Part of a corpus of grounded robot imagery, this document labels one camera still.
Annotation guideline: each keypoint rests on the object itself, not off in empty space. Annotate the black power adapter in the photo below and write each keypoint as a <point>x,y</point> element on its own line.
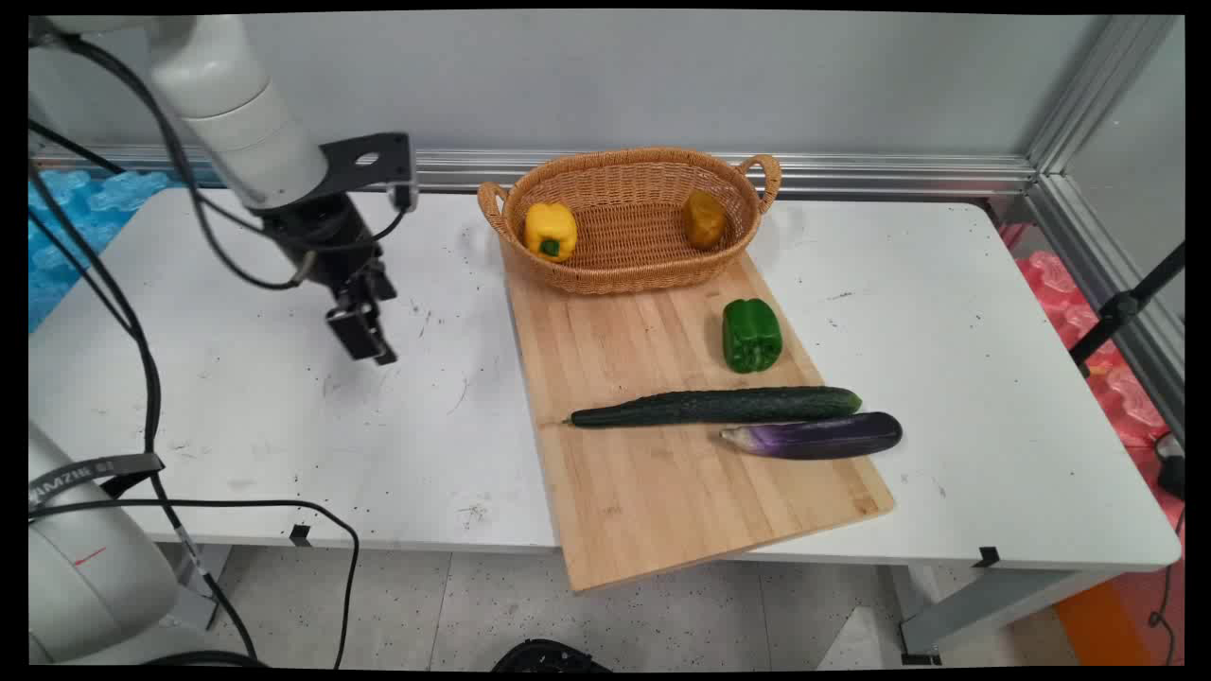
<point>1173,468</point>

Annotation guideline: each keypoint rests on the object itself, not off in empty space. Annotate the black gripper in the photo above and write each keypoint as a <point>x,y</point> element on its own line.
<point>317,232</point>

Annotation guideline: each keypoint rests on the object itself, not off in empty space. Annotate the red foam mat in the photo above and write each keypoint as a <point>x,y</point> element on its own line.
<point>1126,388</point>

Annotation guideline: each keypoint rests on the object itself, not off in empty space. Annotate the yellow bell pepper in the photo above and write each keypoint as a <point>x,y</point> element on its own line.
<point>550,229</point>

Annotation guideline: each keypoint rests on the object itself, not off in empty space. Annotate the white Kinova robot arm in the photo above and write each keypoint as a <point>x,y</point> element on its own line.
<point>227,104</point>

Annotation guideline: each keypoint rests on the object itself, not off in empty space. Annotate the orange floor mat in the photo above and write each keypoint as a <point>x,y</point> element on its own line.
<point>1107,619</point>

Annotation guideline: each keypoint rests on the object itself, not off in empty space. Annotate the aluminium frame rail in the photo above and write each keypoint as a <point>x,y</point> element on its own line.
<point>870,173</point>
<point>1121,255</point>

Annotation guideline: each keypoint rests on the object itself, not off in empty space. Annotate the grey metal table leg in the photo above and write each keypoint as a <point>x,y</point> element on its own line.
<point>984,605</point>
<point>194,586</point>

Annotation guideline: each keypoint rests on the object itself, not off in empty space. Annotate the black tape mark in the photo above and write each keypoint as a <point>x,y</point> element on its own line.
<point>987,557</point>

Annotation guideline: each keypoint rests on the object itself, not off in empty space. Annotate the woven wicker basket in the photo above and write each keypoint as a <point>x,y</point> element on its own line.
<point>624,241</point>

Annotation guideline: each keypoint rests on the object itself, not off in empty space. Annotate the wooden cutting board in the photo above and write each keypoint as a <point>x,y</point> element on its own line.
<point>643,492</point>

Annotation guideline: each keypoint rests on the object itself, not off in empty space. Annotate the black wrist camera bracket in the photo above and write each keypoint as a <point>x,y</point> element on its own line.
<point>364,161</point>

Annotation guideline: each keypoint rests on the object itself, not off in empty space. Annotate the green bell pepper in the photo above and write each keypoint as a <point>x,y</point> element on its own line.
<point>752,336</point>

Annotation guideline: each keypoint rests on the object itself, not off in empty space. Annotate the black tripod stand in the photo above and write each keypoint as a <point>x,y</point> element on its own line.
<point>1121,307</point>

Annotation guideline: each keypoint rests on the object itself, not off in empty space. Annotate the purple eggplant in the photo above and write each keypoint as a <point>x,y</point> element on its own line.
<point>823,437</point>

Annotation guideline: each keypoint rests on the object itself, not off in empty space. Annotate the aluminium frame post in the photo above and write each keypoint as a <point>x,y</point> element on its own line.
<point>1102,85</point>

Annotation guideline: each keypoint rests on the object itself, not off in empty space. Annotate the black round object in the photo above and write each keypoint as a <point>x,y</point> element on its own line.
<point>549,657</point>

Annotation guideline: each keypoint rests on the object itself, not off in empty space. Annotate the dark green cucumber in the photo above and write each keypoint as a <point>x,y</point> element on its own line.
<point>719,407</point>

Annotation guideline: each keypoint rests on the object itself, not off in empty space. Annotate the orange bell pepper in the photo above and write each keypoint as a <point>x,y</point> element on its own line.
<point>704,220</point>

